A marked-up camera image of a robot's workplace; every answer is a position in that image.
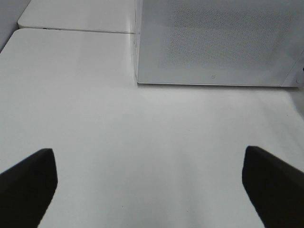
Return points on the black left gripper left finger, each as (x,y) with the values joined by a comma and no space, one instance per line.
(27,189)

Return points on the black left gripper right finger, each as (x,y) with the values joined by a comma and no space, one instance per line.
(275,189)

